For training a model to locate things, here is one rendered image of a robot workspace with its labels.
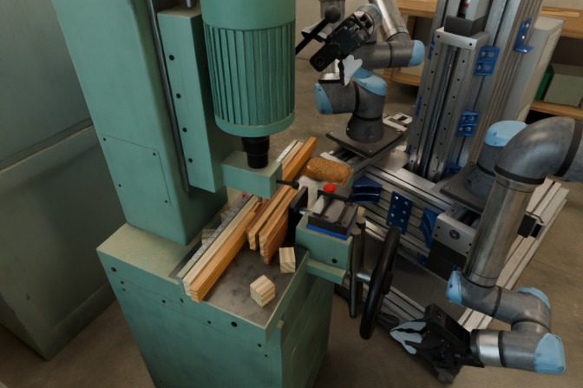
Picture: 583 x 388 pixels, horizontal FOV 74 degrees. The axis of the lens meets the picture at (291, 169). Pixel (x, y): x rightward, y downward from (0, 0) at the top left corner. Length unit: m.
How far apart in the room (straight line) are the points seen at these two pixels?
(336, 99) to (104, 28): 0.81
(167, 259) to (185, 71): 0.53
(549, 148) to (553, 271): 1.67
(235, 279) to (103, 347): 1.18
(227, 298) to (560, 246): 2.12
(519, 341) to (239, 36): 0.83
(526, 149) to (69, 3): 0.94
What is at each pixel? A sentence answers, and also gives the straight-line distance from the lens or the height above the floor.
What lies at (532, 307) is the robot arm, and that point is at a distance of 1.06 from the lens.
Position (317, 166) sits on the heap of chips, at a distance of 1.17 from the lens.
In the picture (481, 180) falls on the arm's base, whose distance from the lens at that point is 1.34.
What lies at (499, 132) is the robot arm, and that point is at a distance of 1.28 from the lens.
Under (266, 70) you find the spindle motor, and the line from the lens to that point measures 0.74.
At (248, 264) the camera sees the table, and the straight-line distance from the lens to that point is 0.94.
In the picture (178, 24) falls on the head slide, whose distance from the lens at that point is 0.81.
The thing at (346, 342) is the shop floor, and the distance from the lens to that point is 1.88.
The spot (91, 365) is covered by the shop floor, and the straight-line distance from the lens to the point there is 1.99.
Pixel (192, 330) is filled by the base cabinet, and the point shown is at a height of 0.61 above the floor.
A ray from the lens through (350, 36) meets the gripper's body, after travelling 0.95.
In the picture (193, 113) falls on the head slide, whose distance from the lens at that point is 0.87.
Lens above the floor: 1.61
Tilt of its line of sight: 36 degrees down
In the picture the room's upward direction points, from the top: straight up
